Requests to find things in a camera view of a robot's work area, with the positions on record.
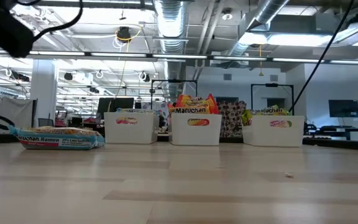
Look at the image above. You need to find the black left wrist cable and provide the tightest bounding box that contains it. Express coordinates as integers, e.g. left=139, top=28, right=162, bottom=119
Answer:
left=16, top=0, right=84, bottom=42

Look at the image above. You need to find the long linear ceiling light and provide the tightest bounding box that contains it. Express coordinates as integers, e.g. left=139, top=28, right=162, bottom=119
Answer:
left=0, top=48, right=358, bottom=66

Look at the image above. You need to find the black ceiling dome camera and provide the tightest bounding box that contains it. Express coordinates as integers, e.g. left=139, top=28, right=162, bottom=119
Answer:
left=116, top=26, right=132, bottom=43

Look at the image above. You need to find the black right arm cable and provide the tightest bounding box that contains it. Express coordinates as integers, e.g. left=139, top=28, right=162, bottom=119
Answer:
left=289, top=0, right=356, bottom=113

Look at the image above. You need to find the dark polka-dot bag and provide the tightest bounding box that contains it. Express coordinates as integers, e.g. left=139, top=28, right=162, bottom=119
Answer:
left=218, top=100, right=247, bottom=138

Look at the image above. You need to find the white plastic bin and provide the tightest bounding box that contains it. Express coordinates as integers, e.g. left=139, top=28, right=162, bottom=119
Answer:
left=103, top=111, right=160, bottom=145
left=170, top=113, right=223, bottom=146
left=242, top=114, right=306, bottom=148

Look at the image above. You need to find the grey cloth partition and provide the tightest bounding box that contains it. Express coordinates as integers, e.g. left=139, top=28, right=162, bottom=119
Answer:
left=0, top=96, right=39, bottom=131

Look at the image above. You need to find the silver spiral air duct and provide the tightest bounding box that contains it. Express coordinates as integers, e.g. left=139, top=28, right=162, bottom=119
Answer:
left=153, top=0, right=188, bottom=103
left=228, top=0, right=291, bottom=58

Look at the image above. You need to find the black gantry frame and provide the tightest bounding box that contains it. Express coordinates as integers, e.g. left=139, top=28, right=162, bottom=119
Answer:
left=150, top=79, right=198, bottom=106
left=250, top=83, right=295, bottom=116

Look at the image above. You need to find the black wall monitor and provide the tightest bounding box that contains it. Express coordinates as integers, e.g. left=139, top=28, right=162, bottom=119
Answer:
left=328, top=99, right=358, bottom=118

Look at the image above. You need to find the white square column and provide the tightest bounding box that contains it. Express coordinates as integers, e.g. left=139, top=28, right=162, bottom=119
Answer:
left=29, top=58, right=58, bottom=127

